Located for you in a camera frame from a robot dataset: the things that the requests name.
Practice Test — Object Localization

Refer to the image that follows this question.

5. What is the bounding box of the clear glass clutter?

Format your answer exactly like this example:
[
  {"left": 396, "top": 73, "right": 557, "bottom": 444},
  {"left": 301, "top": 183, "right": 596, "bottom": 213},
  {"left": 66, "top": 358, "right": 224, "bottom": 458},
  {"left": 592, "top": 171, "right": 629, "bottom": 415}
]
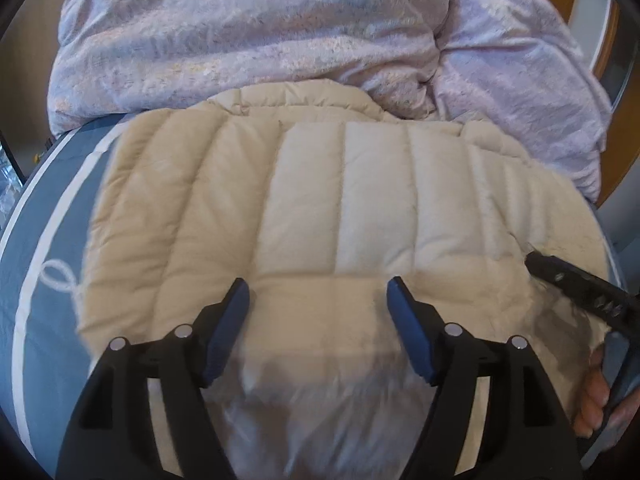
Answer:
[{"left": 0, "top": 130, "right": 27, "bottom": 228}]

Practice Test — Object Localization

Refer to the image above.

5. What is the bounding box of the lavender patterned duvet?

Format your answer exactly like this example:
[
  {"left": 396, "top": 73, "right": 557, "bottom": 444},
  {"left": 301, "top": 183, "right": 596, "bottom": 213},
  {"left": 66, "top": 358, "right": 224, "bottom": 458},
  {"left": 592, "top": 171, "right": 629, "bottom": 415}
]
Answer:
[{"left": 47, "top": 0, "right": 613, "bottom": 203}]

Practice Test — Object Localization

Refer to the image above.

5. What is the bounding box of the person's right hand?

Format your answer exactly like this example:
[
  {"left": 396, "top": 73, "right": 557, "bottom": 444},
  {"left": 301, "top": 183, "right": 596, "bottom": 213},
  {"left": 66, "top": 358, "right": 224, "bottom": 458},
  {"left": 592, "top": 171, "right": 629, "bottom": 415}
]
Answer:
[{"left": 573, "top": 347, "right": 612, "bottom": 440}]

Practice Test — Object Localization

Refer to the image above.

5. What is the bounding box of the cream puffer jacket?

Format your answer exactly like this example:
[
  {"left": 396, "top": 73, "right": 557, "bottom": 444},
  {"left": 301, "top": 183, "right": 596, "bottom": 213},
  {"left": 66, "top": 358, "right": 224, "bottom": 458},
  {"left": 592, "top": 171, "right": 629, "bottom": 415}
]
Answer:
[{"left": 75, "top": 82, "right": 613, "bottom": 480}]

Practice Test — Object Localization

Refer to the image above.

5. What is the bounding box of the blue white striped bed sheet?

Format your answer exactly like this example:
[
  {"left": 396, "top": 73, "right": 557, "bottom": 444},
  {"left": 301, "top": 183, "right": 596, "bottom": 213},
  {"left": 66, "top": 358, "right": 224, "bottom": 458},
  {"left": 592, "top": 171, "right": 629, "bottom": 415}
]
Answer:
[{"left": 0, "top": 121, "right": 201, "bottom": 480}]

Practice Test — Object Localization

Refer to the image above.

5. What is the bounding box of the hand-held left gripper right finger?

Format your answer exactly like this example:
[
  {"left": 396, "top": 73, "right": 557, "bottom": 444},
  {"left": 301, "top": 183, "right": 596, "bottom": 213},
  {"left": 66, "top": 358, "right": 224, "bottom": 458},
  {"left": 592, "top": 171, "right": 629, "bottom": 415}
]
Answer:
[{"left": 386, "top": 276, "right": 584, "bottom": 480}]

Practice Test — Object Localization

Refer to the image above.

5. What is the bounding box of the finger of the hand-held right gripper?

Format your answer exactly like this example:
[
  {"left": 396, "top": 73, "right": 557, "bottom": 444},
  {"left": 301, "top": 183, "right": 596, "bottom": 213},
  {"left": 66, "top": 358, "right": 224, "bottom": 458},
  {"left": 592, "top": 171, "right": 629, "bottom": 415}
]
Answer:
[{"left": 524, "top": 251, "right": 640, "bottom": 332}]

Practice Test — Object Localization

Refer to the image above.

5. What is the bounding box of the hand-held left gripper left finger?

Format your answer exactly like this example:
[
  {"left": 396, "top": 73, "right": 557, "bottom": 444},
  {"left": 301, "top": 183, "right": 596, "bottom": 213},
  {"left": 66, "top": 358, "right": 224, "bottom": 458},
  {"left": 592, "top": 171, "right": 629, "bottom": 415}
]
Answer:
[{"left": 55, "top": 278, "right": 251, "bottom": 480}]

